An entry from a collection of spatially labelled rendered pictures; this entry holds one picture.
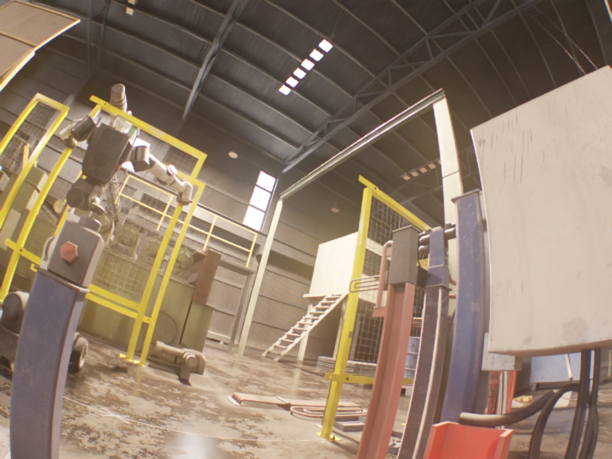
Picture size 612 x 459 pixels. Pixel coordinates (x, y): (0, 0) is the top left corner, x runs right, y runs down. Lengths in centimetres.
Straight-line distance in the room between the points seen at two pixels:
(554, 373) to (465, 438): 635
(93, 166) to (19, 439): 134
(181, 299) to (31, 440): 255
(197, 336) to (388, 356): 256
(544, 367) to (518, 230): 653
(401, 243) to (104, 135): 151
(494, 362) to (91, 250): 84
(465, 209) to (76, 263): 88
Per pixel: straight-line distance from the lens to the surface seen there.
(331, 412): 180
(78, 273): 67
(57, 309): 64
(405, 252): 76
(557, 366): 685
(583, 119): 47
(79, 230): 69
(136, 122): 263
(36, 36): 523
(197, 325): 309
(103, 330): 307
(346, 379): 179
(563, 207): 40
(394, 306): 77
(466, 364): 57
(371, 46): 1150
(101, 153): 165
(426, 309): 113
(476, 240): 62
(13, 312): 139
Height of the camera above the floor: 57
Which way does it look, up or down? 24 degrees up
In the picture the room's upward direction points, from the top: 13 degrees clockwise
